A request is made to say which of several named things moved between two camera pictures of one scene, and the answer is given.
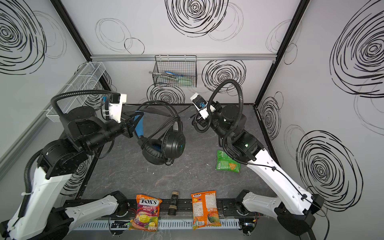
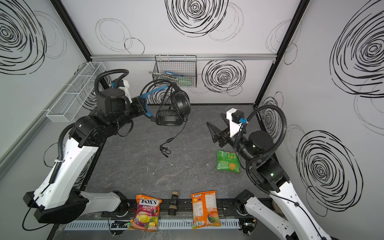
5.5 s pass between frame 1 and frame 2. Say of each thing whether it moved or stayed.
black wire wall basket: stayed
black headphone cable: moved
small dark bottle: stayed
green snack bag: stayed
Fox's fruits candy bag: stayed
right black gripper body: moved
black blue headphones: moved
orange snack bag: stayed
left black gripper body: moved
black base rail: stayed
